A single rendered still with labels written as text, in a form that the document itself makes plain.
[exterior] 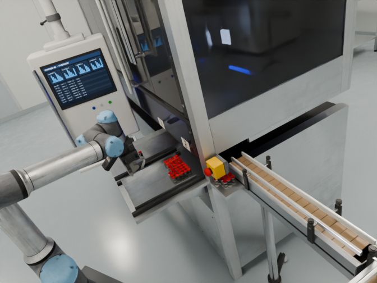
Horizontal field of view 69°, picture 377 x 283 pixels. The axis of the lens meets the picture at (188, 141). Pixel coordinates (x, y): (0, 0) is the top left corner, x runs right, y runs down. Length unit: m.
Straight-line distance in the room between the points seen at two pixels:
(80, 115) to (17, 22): 4.58
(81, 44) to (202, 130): 1.09
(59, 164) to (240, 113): 0.80
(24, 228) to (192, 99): 0.78
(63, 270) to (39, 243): 0.14
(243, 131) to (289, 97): 0.30
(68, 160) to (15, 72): 5.72
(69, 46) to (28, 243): 1.25
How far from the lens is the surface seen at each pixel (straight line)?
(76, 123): 2.13
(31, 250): 1.21
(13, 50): 6.58
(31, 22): 6.53
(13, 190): 0.94
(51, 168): 0.97
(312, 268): 2.11
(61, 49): 2.00
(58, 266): 1.17
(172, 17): 1.06
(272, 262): 1.73
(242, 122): 1.34
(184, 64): 1.09
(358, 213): 2.45
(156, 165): 1.58
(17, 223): 1.14
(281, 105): 1.48
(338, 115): 1.88
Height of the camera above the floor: 1.78
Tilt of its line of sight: 32 degrees down
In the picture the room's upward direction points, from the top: 16 degrees counter-clockwise
